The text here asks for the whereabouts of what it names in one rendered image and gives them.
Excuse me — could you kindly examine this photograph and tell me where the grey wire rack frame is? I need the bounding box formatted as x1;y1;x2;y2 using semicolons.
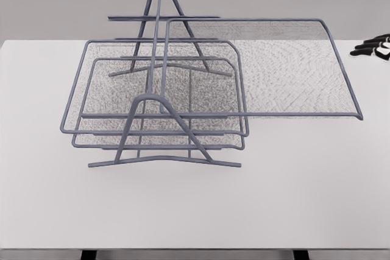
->
88;0;243;168

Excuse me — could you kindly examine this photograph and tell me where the small grey mesh tray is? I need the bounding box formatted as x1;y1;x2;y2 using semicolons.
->
71;57;246;150

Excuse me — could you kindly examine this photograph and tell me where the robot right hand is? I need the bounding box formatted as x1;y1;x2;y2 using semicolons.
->
349;33;390;62

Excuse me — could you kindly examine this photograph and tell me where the medium grey mesh tray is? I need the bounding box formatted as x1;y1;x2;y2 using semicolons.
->
60;39;250;136

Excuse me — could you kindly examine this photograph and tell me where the large grey mesh tray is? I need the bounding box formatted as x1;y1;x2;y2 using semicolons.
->
159;17;364;122

